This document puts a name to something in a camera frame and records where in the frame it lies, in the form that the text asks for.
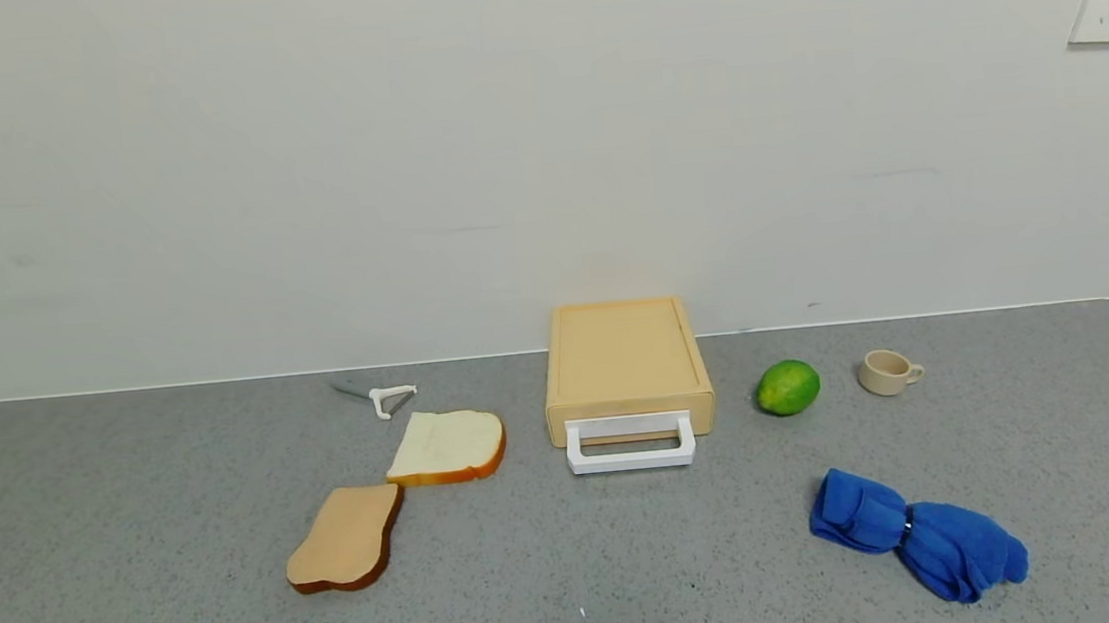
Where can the white peeler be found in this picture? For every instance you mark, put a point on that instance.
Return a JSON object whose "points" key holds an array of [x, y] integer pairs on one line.
{"points": [[383, 399]]}

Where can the tan bread slice brown crust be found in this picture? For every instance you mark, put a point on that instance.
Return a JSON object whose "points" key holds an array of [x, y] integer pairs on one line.
{"points": [[346, 539]]}

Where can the white bread slice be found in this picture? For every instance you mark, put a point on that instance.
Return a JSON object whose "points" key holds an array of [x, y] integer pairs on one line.
{"points": [[446, 446]]}

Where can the yellow drawer case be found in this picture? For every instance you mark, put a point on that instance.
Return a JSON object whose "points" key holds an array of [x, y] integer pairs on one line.
{"points": [[624, 356]]}

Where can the beige cup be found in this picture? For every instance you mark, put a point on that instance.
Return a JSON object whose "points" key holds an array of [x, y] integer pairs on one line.
{"points": [[883, 373]]}

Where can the green lime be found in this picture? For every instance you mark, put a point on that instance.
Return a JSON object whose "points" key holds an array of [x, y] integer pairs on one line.
{"points": [[788, 387]]}

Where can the blue cloth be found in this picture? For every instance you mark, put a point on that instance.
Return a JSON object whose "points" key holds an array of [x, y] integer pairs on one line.
{"points": [[957, 547]]}

